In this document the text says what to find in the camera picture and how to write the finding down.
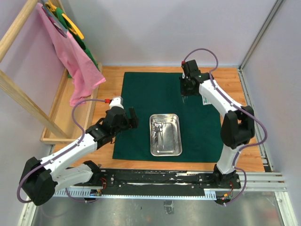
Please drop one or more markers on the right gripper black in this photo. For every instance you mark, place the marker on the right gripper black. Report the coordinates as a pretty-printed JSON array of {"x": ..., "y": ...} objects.
[{"x": 184, "y": 92}]

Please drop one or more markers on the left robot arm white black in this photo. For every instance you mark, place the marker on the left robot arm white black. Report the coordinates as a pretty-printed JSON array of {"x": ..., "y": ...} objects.
[{"x": 41, "y": 179}]

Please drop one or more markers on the steel instrument tray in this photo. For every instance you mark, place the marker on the steel instrument tray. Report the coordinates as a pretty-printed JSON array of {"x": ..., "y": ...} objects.
[{"x": 171, "y": 135}]

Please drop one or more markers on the green garment on hanger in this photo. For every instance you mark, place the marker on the green garment on hanger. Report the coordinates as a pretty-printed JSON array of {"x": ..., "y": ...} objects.
[{"x": 59, "y": 13}]

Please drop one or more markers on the pink cloth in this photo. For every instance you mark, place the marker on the pink cloth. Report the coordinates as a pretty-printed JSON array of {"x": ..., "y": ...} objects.
[{"x": 85, "y": 75}]

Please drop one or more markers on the yellow hanger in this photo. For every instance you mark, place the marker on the yellow hanger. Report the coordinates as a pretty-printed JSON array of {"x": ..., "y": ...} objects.
[{"x": 74, "y": 28}]

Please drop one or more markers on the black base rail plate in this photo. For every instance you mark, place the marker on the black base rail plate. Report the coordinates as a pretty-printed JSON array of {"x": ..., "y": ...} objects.
[{"x": 159, "y": 182}]

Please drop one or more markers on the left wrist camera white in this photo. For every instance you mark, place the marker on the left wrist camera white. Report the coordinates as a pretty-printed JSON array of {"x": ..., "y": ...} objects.
[{"x": 116, "y": 102}]

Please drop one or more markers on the blue suture packet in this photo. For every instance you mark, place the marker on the blue suture packet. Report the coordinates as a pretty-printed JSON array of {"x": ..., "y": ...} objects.
[{"x": 205, "y": 101}]

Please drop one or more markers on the wooden rack frame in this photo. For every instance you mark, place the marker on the wooden rack frame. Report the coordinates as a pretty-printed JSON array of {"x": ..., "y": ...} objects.
[{"x": 33, "y": 65}]

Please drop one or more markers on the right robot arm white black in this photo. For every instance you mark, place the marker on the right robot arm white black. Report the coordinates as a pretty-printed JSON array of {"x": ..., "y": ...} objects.
[{"x": 237, "y": 127}]

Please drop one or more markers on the steel surgical scissors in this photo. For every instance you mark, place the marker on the steel surgical scissors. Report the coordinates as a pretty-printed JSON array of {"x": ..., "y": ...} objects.
[{"x": 157, "y": 132}]

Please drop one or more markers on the grey hanger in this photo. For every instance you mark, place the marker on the grey hanger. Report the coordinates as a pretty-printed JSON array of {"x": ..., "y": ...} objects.
[{"x": 54, "y": 20}]

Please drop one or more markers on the dark green surgical cloth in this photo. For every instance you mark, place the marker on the dark green surgical cloth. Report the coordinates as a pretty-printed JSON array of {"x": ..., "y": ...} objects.
[{"x": 159, "y": 93}]

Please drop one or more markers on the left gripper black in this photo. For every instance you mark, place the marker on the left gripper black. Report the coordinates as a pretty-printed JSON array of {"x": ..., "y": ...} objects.
[{"x": 132, "y": 122}]

